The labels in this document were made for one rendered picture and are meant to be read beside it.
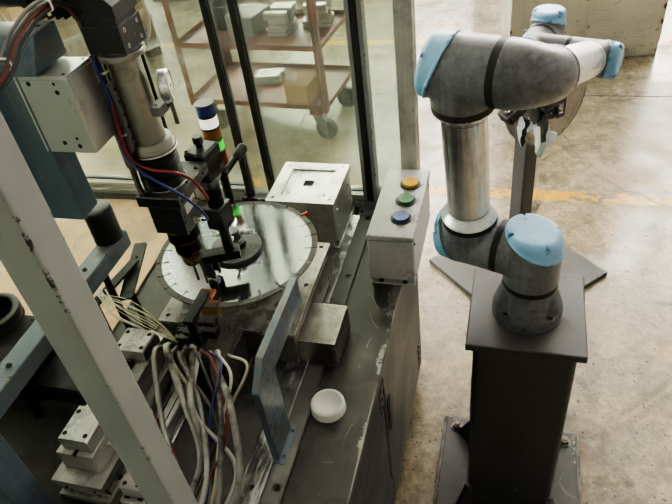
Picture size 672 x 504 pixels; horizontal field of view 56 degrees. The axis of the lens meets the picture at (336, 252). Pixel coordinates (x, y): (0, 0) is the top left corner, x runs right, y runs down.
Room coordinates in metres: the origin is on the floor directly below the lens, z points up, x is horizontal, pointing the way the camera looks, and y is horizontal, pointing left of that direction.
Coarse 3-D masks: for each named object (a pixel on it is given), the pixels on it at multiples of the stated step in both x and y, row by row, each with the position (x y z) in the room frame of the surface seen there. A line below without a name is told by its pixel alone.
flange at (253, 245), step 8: (216, 240) 1.11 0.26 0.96; (248, 240) 1.09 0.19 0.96; (256, 240) 1.09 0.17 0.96; (240, 248) 1.06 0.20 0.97; (248, 248) 1.06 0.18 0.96; (256, 248) 1.06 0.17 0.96; (248, 256) 1.04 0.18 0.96; (256, 256) 1.05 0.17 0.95; (224, 264) 1.03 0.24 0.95; (232, 264) 1.03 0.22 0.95; (240, 264) 1.03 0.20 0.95
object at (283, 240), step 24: (240, 216) 1.20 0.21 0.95; (264, 216) 1.19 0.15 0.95; (288, 216) 1.17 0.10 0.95; (264, 240) 1.10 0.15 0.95; (288, 240) 1.08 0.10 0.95; (168, 264) 1.06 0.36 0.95; (264, 264) 1.02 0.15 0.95; (288, 264) 1.00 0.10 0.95; (192, 288) 0.97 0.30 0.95; (216, 288) 0.96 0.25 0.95; (240, 288) 0.95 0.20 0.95; (264, 288) 0.94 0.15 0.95
